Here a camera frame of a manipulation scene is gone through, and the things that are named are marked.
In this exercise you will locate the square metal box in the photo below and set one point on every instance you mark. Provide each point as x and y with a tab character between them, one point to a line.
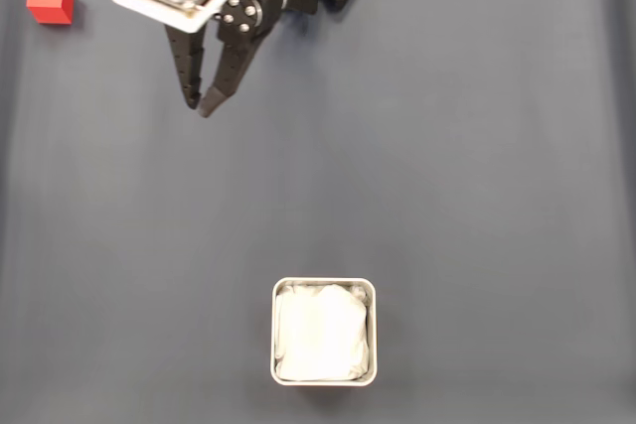
323	383

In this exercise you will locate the white crumpled cloth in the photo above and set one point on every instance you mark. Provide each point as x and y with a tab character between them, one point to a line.
323	334

